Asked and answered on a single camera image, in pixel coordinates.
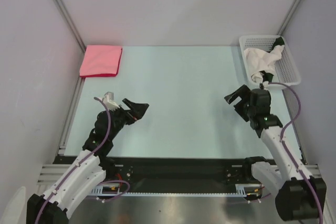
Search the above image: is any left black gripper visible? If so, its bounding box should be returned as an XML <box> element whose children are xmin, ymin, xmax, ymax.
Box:
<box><xmin>108</xmin><ymin>98</ymin><xmax>148</xmax><ymax>140</ymax></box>

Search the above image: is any white and dark green t-shirt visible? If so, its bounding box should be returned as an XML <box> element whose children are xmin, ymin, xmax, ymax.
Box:
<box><xmin>244</xmin><ymin>37</ymin><xmax>285</xmax><ymax>84</ymax></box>

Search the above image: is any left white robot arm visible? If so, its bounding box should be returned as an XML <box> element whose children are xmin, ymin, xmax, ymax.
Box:
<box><xmin>26</xmin><ymin>92</ymin><xmax>149</xmax><ymax>223</ymax></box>

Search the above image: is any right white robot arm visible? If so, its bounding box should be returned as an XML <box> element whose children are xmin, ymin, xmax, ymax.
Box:
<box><xmin>224</xmin><ymin>83</ymin><xmax>327</xmax><ymax>223</ymax></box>

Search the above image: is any white perforated plastic basket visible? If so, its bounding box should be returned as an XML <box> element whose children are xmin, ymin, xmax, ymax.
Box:
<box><xmin>239</xmin><ymin>35</ymin><xmax>301</xmax><ymax>87</ymax></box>

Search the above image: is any folded pink t-shirt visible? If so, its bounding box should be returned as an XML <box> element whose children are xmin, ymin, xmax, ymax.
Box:
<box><xmin>79</xmin><ymin>45</ymin><xmax>123</xmax><ymax>78</ymax></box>

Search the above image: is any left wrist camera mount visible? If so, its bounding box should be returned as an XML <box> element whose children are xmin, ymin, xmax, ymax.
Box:
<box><xmin>102</xmin><ymin>92</ymin><xmax>120</xmax><ymax>111</ymax></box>

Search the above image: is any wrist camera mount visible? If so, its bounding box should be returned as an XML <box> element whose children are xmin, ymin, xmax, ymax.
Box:
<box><xmin>102</xmin><ymin>92</ymin><xmax>120</xmax><ymax>111</ymax></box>
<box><xmin>259</xmin><ymin>81</ymin><xmax>269</xmax><ymax>90</ymax></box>

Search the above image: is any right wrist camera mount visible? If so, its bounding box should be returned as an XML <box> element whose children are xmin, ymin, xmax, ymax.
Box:
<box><xmin>259</xmin><ymin>81</ymin><xmax>269</xmax><ymax>90</ymax></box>

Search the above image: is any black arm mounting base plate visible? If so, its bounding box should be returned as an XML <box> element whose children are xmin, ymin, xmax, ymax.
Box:
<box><xmin>103</xmin><ymin>157</ymin><xmax>265</xmax><ymax>194</ymax></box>

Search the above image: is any white slotted cable duct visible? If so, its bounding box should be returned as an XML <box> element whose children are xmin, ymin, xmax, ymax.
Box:
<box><xmin>90</xmin><ymin>183</ymin><xmax>263</xmax><ymax>197</ymax></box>

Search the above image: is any aluminium frame rail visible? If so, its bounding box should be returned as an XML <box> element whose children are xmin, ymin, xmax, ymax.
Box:
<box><xmin>37</xmin><ymin>164</ymin><xmax>70</xmax><ymax>185</ymax></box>

